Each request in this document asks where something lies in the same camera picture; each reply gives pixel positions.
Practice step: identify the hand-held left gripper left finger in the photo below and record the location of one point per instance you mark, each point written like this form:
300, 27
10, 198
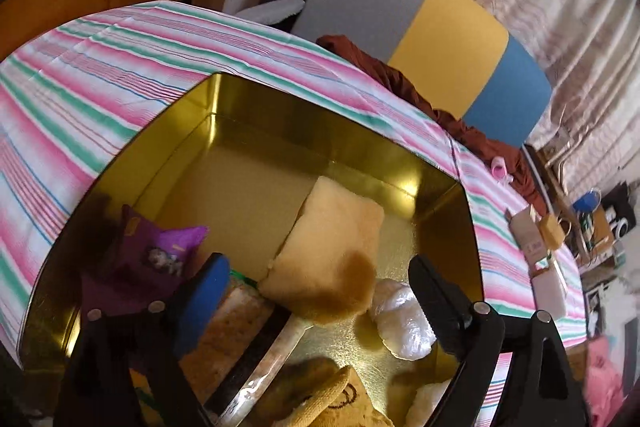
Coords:
200, 307

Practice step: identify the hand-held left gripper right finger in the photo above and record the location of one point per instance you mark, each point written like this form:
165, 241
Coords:
440, 302

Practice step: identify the white plastic item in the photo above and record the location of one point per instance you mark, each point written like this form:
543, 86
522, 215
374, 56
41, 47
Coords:
405, 322

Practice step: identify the clear cracker packet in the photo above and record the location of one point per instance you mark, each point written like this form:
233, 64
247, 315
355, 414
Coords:
235, 337

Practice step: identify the purple packet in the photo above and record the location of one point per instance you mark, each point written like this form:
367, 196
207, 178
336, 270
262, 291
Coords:
145, 252

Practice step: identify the white box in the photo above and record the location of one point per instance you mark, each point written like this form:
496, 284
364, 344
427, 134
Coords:
549, 289

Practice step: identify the tan block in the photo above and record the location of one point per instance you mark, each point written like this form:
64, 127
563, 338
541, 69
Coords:
551, 232
325, 247

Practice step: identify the gold tin box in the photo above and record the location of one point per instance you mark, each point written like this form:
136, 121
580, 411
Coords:
240, 177

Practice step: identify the yellow printed packet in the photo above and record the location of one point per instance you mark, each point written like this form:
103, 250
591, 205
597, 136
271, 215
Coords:
330, 402

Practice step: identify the pink clip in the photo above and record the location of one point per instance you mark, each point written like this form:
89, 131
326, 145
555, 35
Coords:
500, 167

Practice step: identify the maroon cloth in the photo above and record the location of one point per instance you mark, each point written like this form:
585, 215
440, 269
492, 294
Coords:
480, 142

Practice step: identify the wooden side shelf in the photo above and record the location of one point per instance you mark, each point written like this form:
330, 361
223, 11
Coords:
595, 237

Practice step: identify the blue mug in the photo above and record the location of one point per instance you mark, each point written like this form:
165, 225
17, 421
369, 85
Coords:
586, 202

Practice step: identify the pink cloth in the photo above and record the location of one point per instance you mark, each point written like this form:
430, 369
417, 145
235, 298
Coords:
602, 382

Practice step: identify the grey yellow blue chair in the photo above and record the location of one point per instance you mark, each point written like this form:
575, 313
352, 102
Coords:
450, 37

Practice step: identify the striped tablecloth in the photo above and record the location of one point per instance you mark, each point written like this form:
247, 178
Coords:
100, 57

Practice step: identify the patterned beige curtain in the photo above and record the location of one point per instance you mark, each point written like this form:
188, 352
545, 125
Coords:
575, 32

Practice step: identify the white foam piece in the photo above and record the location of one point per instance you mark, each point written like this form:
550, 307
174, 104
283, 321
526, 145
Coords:
275, 9

